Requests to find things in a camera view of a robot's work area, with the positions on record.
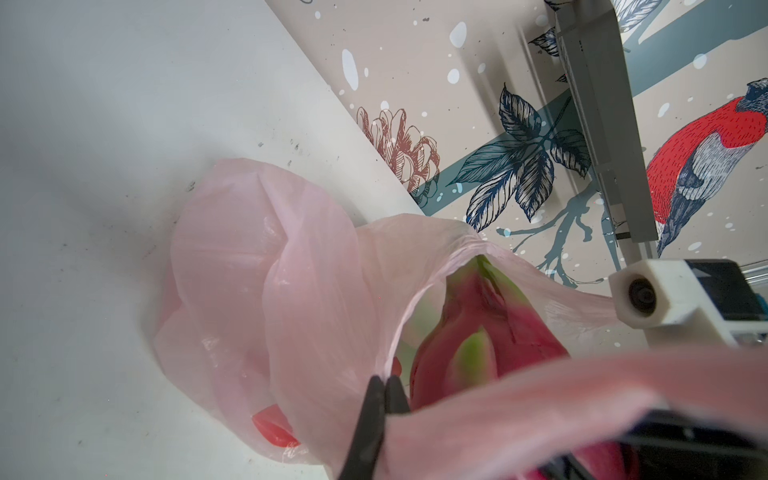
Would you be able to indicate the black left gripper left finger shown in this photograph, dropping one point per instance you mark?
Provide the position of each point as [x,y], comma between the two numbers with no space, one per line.
[360,463]

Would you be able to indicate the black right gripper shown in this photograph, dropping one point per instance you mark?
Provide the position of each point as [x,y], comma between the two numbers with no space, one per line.
[666,445]

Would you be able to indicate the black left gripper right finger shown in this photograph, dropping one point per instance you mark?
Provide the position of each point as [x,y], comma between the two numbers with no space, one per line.
[396,399]

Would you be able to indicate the pink plastic fruit bag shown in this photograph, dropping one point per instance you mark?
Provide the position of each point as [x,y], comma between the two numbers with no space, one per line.
[279,311]

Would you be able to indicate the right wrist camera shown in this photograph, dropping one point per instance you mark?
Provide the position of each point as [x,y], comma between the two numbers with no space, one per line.
[690,302]

